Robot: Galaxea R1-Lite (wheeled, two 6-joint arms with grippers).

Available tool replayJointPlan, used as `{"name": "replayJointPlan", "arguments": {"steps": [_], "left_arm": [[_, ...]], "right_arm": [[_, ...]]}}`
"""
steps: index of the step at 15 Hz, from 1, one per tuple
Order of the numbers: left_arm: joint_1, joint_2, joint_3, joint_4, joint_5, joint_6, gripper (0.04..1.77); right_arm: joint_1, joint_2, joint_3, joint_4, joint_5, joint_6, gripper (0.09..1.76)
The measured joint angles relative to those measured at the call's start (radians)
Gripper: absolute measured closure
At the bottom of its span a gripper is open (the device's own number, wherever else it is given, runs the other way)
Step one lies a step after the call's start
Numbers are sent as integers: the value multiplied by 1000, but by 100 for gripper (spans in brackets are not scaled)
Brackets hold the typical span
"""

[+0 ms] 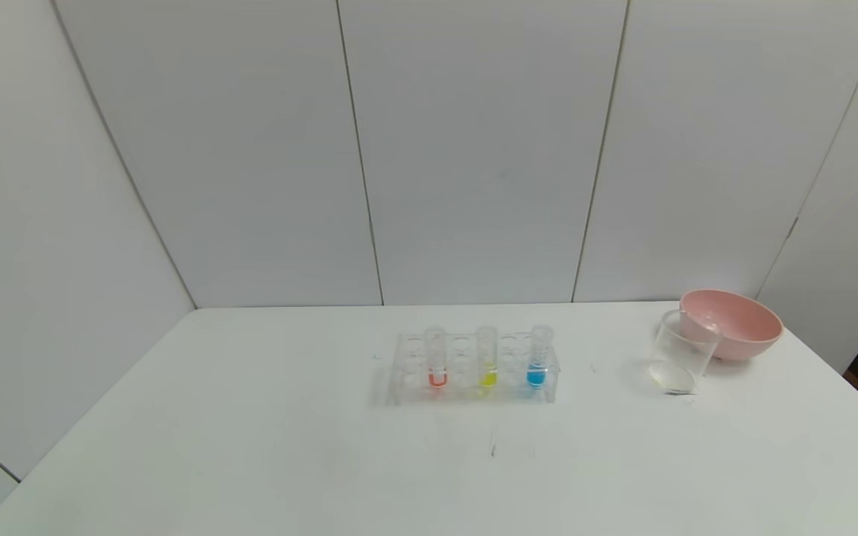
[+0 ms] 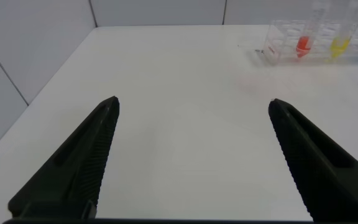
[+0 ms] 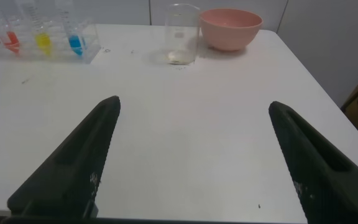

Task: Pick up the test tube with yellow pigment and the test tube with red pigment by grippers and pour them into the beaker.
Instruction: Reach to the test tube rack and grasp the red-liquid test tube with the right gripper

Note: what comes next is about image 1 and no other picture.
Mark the test tube with yellow pigment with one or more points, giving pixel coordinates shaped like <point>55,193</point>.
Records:
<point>487,368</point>

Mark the pink bowl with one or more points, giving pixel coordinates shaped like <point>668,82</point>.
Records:
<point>745,324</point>

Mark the test tube with red pigment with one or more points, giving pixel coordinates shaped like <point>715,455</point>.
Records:
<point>436,368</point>

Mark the test tube with blue pigment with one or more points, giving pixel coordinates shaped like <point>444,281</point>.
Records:
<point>538,371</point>

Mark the clear plastic beaker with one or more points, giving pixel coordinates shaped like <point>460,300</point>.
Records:
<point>678,357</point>

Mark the clear plastic test tube rack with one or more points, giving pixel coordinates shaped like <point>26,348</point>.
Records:
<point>466,365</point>

